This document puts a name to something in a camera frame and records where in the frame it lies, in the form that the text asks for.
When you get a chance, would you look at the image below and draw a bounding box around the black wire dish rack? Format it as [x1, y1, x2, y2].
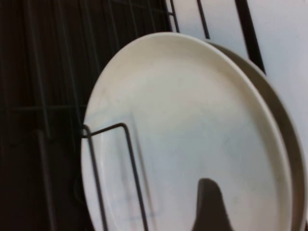
[0, 0, 267, 231]

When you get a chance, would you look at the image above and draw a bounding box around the white round plate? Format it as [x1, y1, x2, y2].
[80, 32, 293, 231]

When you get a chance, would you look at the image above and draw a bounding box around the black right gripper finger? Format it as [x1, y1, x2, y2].
[191, 178, 239, 231]

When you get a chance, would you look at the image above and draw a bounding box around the grey-white round plate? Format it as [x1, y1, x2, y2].
[206, 40, 308, 231]

